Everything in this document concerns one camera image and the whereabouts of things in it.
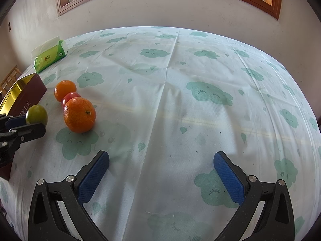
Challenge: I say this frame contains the cloud print tablecloth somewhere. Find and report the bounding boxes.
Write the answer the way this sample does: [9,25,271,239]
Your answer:
[0,26,321,241]

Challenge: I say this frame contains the small red tomato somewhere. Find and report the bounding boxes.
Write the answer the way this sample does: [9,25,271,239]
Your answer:
[62,92,82,108]

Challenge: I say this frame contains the orange mandarin with stem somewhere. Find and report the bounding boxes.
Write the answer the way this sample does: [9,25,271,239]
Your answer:
[63,97,97,134]

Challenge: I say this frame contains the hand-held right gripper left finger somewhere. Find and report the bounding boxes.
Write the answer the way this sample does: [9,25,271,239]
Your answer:
[27,151,110,241]

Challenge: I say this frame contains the small orange tomato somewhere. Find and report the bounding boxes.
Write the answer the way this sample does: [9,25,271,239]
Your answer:
[54,80,77,101]

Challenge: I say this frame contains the wooden chair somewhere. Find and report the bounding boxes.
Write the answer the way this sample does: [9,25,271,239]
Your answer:
[0,65,21,94]

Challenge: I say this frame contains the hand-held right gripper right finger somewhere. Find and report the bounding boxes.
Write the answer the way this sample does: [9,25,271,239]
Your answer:
[213,151,295,241]

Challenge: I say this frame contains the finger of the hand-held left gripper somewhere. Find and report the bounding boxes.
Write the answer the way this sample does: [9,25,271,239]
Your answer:
[0,114,27,131]
[0,123,47,167]

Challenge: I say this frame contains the maroon rectangular tin box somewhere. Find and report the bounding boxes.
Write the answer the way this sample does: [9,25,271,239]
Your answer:
[0,72,48,181]

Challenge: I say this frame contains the green tomato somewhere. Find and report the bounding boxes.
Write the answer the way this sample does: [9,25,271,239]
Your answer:
[25,104,48,127]

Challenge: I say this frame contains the green tissue pack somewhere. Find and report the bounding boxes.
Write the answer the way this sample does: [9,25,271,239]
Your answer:
[31,36,69,74]

